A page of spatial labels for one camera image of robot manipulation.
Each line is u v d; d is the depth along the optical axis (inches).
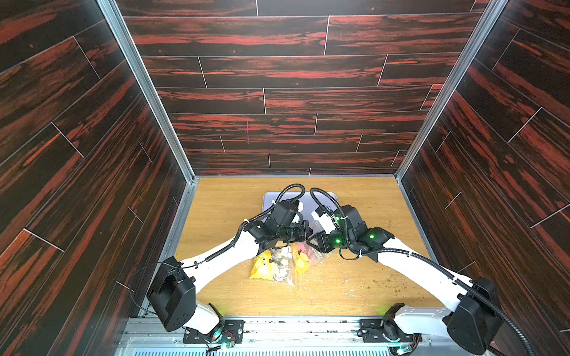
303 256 32.8
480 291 16.1
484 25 27.2
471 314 15.2
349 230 23.7
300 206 29.0
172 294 16.1
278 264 33.9
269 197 44.9
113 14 26.2
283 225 23.9
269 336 29.0
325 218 27.2
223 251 19.1
